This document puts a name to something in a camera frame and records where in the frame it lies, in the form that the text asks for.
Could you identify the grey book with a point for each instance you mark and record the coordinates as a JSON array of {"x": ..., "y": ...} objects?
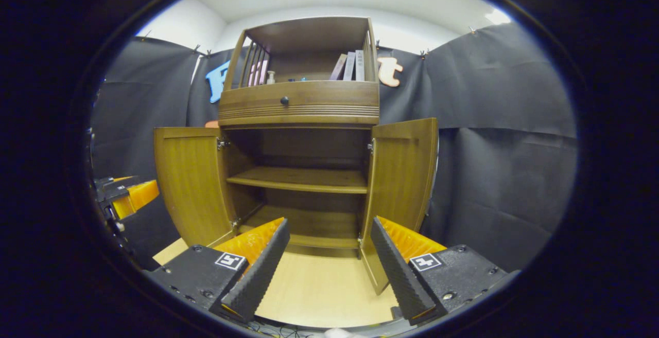
[{"x": 360, "y": 65}]

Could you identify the small ceiling light panel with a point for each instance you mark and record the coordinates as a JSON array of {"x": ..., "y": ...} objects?
[{"x": 497, "y": 16}]

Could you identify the wooden cabinet drawer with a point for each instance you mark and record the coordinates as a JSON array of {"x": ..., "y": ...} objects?
[{"x": 334, "y": 101}]

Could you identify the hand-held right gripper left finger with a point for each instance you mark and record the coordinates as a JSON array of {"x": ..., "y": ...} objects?
[{"x": 262, "y": 273}]

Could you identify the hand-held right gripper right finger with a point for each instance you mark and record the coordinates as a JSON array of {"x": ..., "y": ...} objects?
[{"x": 399, "y": 276}]

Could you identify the lavender book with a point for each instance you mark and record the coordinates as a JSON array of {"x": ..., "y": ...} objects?
[{"x": 349, "y": 66}]

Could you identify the black backdrop cloth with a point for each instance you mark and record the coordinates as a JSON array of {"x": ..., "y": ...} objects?
[{"x": 489, "y": 147}]

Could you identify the wooden inner cabinet shelf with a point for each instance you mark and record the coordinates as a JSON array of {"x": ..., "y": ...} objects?
[{"x": 304, "y": 179}]

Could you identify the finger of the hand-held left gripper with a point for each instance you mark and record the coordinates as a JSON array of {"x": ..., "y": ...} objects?
[
  {"x": 139, "y": 194},
  {"x": 108, "y": 182}
]

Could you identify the wooden double-door shoe cabinet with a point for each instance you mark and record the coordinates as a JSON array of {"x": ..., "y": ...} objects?
[{"x": 309, "y": 32}]

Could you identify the white pump bottle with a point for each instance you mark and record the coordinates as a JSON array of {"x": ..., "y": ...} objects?
[{"x": 270, "y": 77}]

